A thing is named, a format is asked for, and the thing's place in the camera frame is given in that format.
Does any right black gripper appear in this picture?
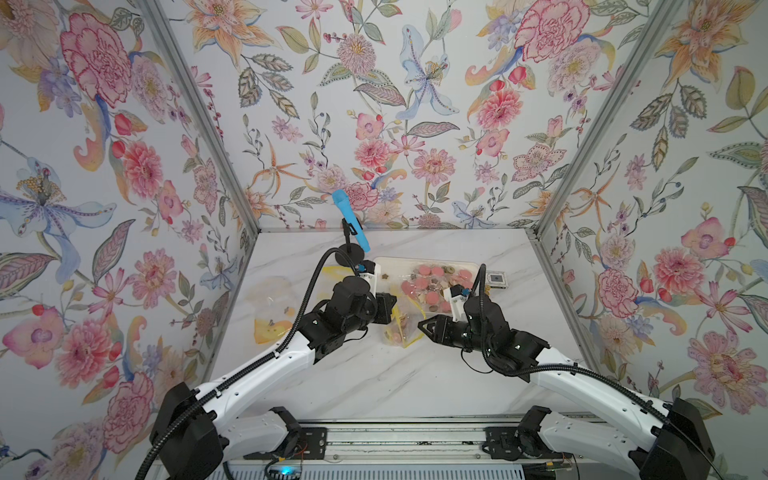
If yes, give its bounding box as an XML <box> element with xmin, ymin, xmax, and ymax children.
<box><xmin>418</xmin><ymin>315</ymin><xmax>496</xmax><ymax>358</ymax></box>

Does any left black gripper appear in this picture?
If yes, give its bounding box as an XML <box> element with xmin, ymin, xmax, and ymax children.
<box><xmin>341</xmin><ymin>290</ymin><xmax>401</xmax><ymax>334</ymax></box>

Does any ziploc bag of cookies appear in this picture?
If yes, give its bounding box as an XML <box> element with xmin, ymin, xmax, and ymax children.
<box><xmin>384</xmin><ymin>286</ymin><xmax>426</xmax><ymax>348</ymax></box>
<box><xmin>320</xmin><ymin>265</ymin><xmax>356</xmax><ymax>283</ymax></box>

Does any ziploc bag yellow duck print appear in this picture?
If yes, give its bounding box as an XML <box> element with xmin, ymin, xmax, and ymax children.
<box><xmin>245</xmin><ymin>276</ymin><xmax>300</xmax><ymax>346</ymax></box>

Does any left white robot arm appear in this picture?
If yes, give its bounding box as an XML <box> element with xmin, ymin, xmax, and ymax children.
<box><xmin>136</xmin><ymin>274</ymin><xmax>397</xmax><ymax>479</ymax></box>

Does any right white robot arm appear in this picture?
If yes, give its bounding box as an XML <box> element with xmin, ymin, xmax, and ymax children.
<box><xmin>418</xmin><ymin>294</ymin><xmax>723</xmax><ymax>479</ymax></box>

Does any pile of poured cookies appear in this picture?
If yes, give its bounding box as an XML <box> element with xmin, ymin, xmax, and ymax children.
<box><xmin>400</xmin><ymin>262</ymin><xmax>479</xmax><ymax>314</ymax></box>

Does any white rectangular tray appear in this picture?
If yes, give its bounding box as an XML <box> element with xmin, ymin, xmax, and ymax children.
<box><xmin>371</xmin><ymin>256</ymin><xmax>488</xmax><ymax>313</ymax></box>

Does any black microphone stand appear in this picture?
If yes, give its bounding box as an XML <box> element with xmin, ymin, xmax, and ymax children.
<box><xmin>335</xmin><ymin>219</ymin><xmax>365</xmax><ymax>268</ymax></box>

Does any small QR code box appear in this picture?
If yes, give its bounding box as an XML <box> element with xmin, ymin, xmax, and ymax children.
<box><xmin>486</xmin><ymin>271</ymin><xmax>508</xmax><ymax>289</ymax></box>

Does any blue microphone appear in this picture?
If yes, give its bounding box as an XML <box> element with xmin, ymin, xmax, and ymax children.
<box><xmin>332</xmin><ymin>189</ymin><xmax>370</xmax><ymax>253</ymax></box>

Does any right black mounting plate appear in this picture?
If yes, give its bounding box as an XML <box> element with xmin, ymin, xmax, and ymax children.
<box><xmin>481</xmin><ymin>427</ymin><xmax>572</xmax><ymax>461</ymax></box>

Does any black mounting plate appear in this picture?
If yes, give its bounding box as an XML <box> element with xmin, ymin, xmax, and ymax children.
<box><xmin>266</xmin><ymin>427</ymin><xmax>328</xmax><ymax>460</ymax></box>
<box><xmin>481</xmin><ymin>427</ymin><xmax>572</xmax><ymax>461</ymax></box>

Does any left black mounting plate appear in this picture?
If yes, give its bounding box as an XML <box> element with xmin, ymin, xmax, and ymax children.
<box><xmin>266</xmin><ymin>427</ymin><xmax>328</xmax><ymax>460</ymax></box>

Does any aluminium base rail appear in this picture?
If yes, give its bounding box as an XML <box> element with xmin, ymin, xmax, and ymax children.
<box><xmin>149</xmin><ymin>419</ymin><xmax>658</xmax><ymax>466</ymax></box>

